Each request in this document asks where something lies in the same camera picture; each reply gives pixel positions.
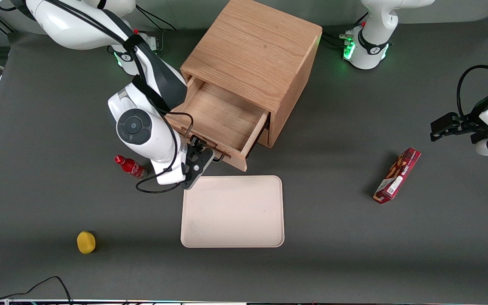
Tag wooden drawer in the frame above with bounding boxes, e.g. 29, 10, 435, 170
166, 76, 270, 172
257, 126, 271, 148

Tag black left base cables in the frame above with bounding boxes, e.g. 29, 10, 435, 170
322, 13, 369, 50

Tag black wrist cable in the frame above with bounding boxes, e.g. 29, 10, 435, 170
457, 65, 488, 118
136, 108, 194, 194

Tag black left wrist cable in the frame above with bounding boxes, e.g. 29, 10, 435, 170
457, 65, 488, 118

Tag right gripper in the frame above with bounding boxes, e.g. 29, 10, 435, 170
153, 135, 218, 186

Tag black base cables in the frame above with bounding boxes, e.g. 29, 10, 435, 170
135, 5, 177, 52
322, 13, 369, 50

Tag red tartan cookie box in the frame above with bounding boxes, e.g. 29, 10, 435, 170
373, 147, 421, 205

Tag red soda bottle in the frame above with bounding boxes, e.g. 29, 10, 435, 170
114, 155, 148, 180

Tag black thin table cable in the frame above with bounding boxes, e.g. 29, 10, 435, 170
0, 276, 73, 305

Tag beige plastic tray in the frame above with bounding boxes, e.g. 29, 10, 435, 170
180, 175, 285, 248

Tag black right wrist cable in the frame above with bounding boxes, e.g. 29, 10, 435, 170
136, 108, 194, 194

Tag yellow lemon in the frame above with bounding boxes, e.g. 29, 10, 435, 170
77, 231, 96, 255

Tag black right base cables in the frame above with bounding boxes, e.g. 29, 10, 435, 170
135, 5, 177, 52

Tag wooden two-drawer cabinet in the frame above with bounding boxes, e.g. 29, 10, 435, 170
180, 0, 323, 149

